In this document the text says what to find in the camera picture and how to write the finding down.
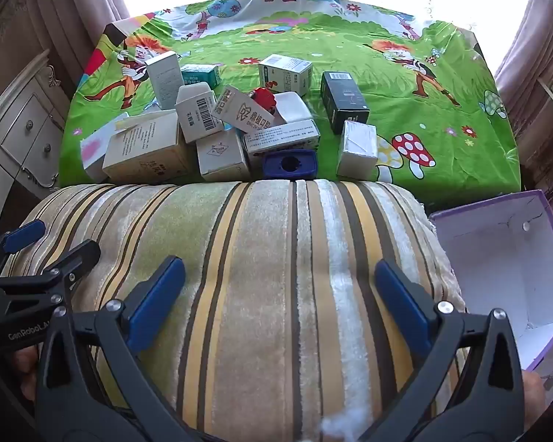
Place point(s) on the pink patterned curtain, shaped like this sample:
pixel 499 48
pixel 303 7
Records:
pixel 73 9
pixel 534 55

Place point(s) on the white plastic holder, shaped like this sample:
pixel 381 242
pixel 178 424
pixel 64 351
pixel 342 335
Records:
pixel 296 108

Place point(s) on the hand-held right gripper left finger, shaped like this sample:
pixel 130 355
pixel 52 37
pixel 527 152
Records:
pixel 159 306

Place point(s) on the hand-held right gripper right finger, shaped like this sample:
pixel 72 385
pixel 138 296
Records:
pixel 403 306

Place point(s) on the white carved cabinet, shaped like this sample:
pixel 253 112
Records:
pixel 23 138

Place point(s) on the small teal carton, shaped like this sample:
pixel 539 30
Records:
pixel 199 75

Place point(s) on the purple cardboard storage box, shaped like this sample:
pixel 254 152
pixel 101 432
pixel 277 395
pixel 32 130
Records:
pixel 497 262

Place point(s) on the blue plastic socket piece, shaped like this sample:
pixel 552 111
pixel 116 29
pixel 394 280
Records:
pixel 289 165

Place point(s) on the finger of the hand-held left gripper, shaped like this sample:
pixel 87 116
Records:
pixel 80 255
pixel 25 234

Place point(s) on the red toy car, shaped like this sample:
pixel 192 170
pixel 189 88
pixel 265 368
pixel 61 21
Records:
pixel 263 99

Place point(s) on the white carton with barcode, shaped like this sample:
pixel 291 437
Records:
pixel 197 113

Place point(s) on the person's left hand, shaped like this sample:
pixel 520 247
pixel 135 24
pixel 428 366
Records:
pixel 25 370

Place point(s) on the white carton with pink spot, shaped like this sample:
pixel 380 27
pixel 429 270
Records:
pixel 96 149

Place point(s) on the black carton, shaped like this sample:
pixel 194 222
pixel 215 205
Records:
pixel 343 101

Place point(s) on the tall plain white carton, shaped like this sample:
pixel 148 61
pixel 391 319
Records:
pixel 165 78

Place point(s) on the striped plush cushion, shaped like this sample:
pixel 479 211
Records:
pixel 258 285

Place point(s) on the white carton with diamond mark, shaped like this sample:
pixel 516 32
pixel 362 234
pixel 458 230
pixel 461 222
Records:
pixel 221 155

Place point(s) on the cartoon printed green tablecloth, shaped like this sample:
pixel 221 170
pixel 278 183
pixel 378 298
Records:
pixel 313 39

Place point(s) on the white carton with green print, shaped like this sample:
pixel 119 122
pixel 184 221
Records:
pixel 283 73

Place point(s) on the silver white carton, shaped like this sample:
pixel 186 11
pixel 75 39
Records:
pixel 357 149

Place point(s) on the long white carton red stripe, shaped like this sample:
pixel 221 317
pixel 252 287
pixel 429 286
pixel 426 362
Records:
pixel 281 140

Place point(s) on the large cream carton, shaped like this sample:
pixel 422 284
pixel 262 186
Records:
pixel 143 147

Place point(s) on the white carton with logo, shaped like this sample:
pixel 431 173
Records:
pixel 244 113

